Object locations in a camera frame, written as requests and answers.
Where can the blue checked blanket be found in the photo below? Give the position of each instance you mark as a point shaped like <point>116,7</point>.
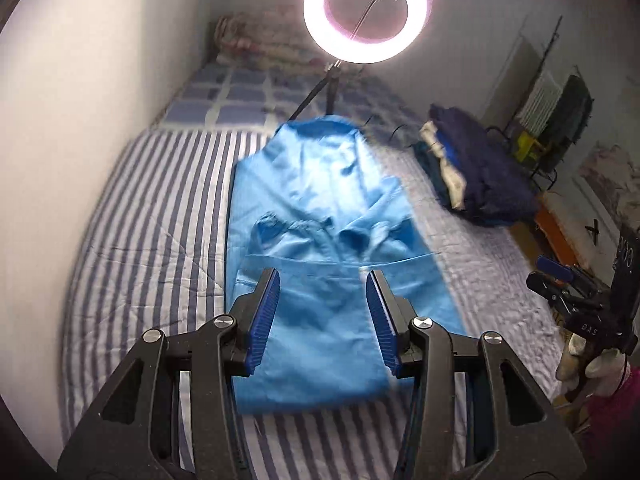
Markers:
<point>225,100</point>

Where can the dark cloth on rack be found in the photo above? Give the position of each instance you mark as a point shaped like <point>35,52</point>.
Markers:
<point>570,120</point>

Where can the person's right hand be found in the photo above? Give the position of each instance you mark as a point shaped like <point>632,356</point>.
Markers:
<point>600,365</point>

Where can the striped bed sheet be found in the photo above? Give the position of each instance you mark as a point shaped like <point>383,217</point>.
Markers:
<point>150,210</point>

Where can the white folded cloth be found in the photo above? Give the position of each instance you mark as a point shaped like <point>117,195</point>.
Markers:
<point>452,180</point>

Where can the black metal rack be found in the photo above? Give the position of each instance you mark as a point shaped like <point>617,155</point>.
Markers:
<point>500,135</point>

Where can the black light tripod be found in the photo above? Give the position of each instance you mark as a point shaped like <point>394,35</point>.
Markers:
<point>312,95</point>

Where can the floral patterned cloth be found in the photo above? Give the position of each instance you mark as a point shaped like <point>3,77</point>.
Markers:
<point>612,180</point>

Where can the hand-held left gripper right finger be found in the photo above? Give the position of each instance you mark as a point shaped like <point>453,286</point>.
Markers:
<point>380,310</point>

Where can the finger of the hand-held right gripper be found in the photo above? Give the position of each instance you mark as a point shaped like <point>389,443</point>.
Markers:
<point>555,267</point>
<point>542,287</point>

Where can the folded floral quilt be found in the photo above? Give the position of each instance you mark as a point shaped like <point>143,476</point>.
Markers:
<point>260,40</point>

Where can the teal folded cloth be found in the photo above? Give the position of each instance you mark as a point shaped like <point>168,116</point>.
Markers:
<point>430,170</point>

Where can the yellow object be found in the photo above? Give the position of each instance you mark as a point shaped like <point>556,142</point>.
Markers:
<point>527,145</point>

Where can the blue work coat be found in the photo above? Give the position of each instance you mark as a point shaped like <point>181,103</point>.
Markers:
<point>320,185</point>

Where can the person's right forearm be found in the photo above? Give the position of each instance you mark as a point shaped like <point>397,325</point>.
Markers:
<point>620,415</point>

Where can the orange wooden bed frame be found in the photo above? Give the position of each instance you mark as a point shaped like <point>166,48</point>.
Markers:
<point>552,235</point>

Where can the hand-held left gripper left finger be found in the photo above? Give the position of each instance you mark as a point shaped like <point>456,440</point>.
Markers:
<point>265,310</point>

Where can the navy blue garment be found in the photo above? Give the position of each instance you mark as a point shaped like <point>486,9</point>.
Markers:
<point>490,175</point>

